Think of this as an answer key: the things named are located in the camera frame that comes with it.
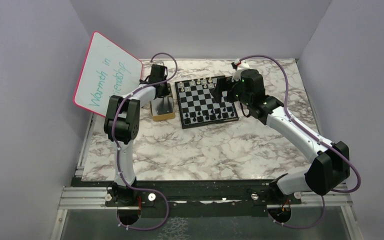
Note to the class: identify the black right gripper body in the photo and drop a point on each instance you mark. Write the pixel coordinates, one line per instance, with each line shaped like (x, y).
(235, 93)

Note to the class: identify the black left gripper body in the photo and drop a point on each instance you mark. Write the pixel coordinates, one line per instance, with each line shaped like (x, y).
(164, 90)

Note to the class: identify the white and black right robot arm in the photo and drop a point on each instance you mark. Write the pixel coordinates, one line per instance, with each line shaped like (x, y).
(327, 169)

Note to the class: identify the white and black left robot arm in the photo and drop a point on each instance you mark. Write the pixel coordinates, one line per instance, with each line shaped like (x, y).
(121, 124)

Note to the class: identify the black and white chessboard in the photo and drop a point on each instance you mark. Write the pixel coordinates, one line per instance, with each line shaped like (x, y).
(200, 100)

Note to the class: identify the pink framed whiteboard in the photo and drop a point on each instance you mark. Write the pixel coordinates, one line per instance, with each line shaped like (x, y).
(107, 70)

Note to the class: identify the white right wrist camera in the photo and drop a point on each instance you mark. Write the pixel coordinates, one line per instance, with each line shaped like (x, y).
(239, 66)

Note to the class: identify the right aluminium extrusion rail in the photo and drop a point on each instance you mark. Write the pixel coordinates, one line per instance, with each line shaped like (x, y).
(331, 199)

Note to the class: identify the aluminium extrusion rail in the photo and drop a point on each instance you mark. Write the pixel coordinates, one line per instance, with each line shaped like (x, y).
(83, 198)
(331, 199)

